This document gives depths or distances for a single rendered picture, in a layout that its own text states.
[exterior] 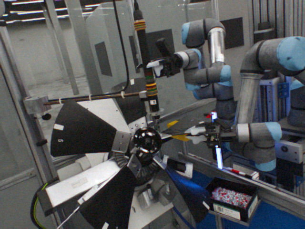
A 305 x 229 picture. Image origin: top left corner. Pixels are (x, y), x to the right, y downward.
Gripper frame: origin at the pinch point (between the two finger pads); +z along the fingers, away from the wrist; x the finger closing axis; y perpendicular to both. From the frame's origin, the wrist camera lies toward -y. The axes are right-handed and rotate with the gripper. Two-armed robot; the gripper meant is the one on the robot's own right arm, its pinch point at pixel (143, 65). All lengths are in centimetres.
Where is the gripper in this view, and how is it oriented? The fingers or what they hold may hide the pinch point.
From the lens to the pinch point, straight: 96.8
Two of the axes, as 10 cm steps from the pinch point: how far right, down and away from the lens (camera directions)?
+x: -7.1, -0.8, 7.0
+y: 1.8, 9.4, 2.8
